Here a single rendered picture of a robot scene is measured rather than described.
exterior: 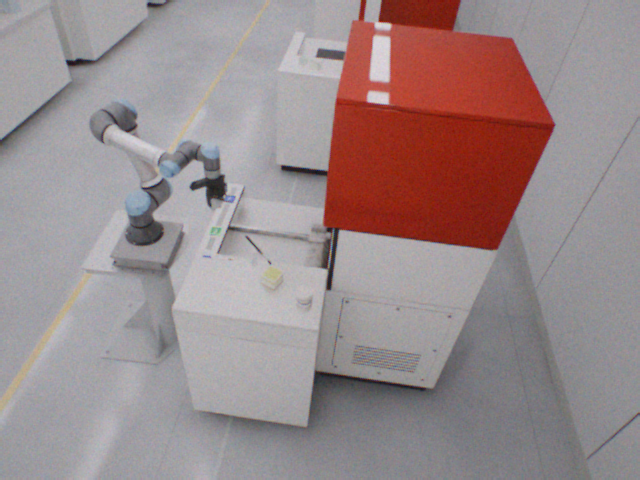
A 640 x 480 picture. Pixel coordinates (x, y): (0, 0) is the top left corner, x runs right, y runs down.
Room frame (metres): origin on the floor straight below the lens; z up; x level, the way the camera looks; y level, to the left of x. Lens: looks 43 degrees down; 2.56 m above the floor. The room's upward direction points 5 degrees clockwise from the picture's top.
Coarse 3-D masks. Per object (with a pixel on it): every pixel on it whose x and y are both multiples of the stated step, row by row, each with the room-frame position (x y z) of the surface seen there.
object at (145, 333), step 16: (144, 288) 1.64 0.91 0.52; (160, 288) 1.64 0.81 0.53; (128, 304) 1.89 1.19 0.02; (144, 304) 1.71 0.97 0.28; (160, 304) 1.63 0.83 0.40; (128, 320) 1.72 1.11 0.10; (144, 320) 1.71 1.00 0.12; (160, 320) 1.62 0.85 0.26; (112, 336) 1.64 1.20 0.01; (128, 336) 1.65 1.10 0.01; (144, 336) 1.66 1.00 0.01; (160, 336) 1.60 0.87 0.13; (176, 336) 1.66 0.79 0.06; (112, 352) 1.53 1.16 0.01; (128, 352) 1.54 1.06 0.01; (144, 352) 1.55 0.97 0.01; (160, 352) 1.55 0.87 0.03
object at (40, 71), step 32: (0, 0) 4.48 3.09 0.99; (32, 0) 4.82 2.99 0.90; (0, 32) 4.02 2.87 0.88; (32, 32) 4.46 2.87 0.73; (0, 64) 3.91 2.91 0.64; (32, 64) 4.31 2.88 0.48; (64, 64) 4.79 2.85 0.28; (0, 96) 3.77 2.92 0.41; (32, 96) 4.15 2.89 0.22; (0, 128) 3.62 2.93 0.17
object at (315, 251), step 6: (324, 234) 1.82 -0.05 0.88; (312, 246) 1.72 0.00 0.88; (318, 246) 1.73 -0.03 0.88; (312, 252) 1.68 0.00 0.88; (318, 252) 1.68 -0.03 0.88; (306, 258) 1.63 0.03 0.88; (312, 258) 1.64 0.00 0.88; (318, 258) 1.64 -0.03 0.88; (306, 264) 1.59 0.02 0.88; (312, 264) 1.60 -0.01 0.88; (318, 264) 1.60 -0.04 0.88
